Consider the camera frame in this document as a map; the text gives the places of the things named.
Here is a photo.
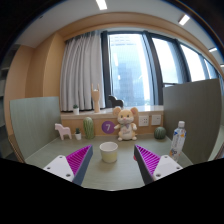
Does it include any white wall socket left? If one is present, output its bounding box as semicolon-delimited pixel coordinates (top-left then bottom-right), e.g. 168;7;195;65
139;115;149;127

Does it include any small potted plant on sill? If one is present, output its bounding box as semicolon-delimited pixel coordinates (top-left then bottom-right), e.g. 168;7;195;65
73;104;79;115

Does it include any green right partition panel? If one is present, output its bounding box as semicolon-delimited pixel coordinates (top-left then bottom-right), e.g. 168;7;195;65
163;79;222;164

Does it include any black horse figure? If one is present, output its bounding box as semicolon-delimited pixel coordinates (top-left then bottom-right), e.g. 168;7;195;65
108;95;124;107

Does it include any beige plush mouse toy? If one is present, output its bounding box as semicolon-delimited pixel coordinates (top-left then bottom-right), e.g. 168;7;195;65
113;107;138;141

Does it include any green partition panel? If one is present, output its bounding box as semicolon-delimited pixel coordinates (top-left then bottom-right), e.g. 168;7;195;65
10;97;61;159
163;79;222;164

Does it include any small potted plant on desk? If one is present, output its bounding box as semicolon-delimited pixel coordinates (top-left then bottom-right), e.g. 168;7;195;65
75;128;82;140

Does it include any round green ceramic cactus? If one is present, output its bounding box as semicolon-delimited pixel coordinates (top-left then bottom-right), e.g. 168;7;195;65
154;127;166;140

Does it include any purple round number sign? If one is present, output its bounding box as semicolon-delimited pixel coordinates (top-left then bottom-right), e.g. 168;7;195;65
101;121;115;134

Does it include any green left partition panel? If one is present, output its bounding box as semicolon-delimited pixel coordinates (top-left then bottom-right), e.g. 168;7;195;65
10;97;61;159

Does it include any wooden hand sculpture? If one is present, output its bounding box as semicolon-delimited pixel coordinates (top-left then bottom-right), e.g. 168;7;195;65
91;87;100;113

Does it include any white wall socket right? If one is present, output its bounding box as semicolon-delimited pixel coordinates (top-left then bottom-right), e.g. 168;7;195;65
151;115;161;125

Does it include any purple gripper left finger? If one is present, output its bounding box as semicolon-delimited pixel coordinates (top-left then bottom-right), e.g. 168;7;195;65
44;145;93;186

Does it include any grey white curtain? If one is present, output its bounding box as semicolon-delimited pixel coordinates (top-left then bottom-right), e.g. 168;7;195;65
60;31;105;111

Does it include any pale yellow paper cup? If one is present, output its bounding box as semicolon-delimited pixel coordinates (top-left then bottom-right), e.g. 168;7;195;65
99;142;118;163

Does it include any pink wooden horse figure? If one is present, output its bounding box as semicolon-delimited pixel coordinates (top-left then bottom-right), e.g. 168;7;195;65
55;123;72;139

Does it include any clear plastic water bottle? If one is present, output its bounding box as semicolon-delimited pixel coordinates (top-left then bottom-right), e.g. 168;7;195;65
169;121;186;162

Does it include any white wall socket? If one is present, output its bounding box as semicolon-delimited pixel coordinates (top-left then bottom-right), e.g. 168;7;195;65
151;115;161;125
139;115;149;127

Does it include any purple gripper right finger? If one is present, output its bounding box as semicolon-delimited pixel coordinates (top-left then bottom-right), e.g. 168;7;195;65
134;145;182;185

